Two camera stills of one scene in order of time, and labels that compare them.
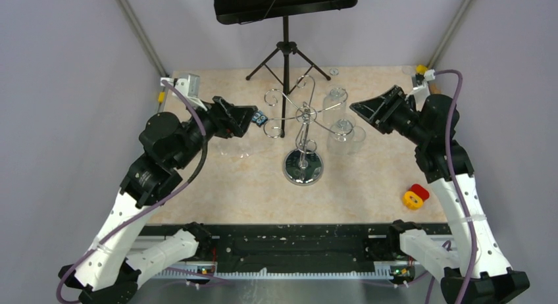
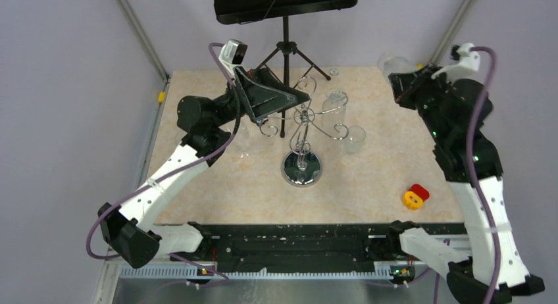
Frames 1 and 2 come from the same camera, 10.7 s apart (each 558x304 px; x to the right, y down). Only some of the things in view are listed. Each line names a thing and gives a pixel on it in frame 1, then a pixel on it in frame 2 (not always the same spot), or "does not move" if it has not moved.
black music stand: x=233 y=5 does not move
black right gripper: x=379 y=110 -> x=405 y=85
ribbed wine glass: x=334 y=105 does not move
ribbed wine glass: x=341 y=138 -> x=400 y=62
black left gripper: x=230 y=120 -> x=262 y=95
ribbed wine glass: x=358 y=135 does not move
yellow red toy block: x=413 y=199 does not move
